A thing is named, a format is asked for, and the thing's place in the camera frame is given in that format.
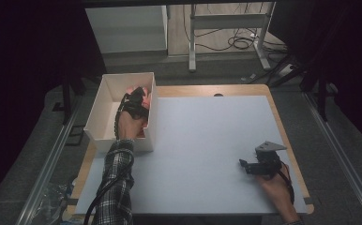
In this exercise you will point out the white box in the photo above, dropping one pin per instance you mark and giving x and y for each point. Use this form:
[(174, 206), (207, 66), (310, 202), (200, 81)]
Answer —
[(104, 115)]

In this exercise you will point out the black floor bracket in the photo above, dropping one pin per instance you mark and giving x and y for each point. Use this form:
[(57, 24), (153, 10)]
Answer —
[(75, 135)]

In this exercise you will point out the pink glove with grey palm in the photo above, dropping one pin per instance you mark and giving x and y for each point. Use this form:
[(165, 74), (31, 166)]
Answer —
[(147, 100)]

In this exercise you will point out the aluminium floor rail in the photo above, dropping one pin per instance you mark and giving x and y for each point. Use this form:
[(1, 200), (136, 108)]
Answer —
[(341, 156), (49, 162)]

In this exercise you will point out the white power strip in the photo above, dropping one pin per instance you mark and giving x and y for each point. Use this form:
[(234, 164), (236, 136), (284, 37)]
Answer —
[(286, 70)]

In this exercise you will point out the clear plastic bag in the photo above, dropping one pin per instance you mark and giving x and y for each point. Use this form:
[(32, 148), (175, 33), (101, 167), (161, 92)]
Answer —
[(52, 201)]

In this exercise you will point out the black table grommet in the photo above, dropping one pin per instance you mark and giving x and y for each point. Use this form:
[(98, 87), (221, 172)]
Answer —
[(218, 94)]

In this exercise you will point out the person's right hand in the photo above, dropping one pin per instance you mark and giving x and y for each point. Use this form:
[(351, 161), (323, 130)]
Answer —
[(279, 193)]

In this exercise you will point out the white metal desk frame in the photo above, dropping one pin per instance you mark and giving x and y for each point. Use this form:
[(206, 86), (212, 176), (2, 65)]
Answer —
[(229, 22)]

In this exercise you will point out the black tape strip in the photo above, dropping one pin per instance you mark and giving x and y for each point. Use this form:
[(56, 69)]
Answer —
[(309, 200), (72, 201)]

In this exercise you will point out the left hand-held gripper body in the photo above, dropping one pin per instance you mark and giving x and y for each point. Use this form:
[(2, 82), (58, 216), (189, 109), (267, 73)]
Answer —
[(137, 108)]

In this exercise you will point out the white cabinet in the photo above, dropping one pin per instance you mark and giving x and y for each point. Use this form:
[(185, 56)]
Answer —
[(129, 28)]

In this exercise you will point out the black metal stand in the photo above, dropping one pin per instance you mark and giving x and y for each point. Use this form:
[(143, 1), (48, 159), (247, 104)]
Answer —
[(66, 100), (321, 100)]

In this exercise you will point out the dark curtain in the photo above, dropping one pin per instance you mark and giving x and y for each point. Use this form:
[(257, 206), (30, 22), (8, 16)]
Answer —
[(341, 47), (29, 62)]

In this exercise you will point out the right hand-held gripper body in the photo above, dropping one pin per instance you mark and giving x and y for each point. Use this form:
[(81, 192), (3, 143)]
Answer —
[(269, 162)]

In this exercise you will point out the person's left hand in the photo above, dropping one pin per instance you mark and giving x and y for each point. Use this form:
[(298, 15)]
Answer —
[(129, 128)]

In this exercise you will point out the pale blue table mat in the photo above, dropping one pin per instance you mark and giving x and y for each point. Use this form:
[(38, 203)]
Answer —
[(201, 168)]

